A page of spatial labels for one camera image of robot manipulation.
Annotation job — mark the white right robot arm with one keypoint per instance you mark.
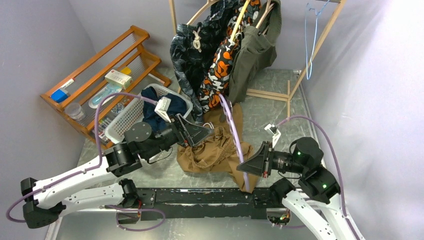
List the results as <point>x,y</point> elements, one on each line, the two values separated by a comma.
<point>319,184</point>

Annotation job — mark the white medicine box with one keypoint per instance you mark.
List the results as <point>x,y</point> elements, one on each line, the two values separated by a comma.
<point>119,79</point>

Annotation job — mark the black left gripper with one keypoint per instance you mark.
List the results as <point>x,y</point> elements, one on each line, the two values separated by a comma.
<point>187,133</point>

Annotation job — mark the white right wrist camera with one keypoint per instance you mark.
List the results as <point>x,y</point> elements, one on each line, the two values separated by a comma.
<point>275,132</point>

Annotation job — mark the orange camo shorts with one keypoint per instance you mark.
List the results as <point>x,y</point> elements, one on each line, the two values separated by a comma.
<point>217,79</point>

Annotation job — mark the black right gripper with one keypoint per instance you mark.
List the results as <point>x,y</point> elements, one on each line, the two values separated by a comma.
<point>258,164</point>

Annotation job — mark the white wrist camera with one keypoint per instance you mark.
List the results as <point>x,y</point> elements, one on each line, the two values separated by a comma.
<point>162,107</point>
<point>275,132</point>

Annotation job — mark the orange wooden shelf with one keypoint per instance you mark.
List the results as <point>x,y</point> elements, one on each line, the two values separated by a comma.
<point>126,51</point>

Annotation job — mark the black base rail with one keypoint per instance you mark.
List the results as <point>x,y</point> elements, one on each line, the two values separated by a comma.
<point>190,203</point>

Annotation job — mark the olive green shorts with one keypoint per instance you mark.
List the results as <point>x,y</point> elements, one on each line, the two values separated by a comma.
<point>257,52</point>

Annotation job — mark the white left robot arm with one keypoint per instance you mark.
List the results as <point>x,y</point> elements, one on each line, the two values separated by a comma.
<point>102,181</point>

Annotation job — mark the dark patterned shorts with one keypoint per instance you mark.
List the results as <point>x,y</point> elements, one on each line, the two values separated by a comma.
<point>193,47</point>

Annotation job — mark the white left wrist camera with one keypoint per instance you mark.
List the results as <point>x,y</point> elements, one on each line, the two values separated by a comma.
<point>162,107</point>

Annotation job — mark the blue box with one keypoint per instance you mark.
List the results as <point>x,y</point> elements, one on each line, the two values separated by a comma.
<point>60,95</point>

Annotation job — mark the light blue wire hanger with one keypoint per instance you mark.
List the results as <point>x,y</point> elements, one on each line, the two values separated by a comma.
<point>310,40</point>

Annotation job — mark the blue blister pack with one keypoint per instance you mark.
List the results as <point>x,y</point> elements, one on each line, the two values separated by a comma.
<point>107,90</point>

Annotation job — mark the marker pen set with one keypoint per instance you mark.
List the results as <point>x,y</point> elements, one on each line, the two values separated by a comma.
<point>102,125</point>

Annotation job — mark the clear plastic cup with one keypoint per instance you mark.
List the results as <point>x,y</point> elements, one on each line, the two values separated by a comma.
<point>75,111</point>

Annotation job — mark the navy blue shorts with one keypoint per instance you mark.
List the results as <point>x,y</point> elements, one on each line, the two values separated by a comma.
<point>157,116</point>

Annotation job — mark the tan khaki shorts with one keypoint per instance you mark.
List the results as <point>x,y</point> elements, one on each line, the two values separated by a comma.
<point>218,153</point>

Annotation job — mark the wooden hanger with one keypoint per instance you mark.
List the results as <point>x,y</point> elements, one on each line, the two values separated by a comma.
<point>268,8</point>

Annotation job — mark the cream yellow hanger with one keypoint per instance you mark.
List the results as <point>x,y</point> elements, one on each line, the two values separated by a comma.
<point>241,12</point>

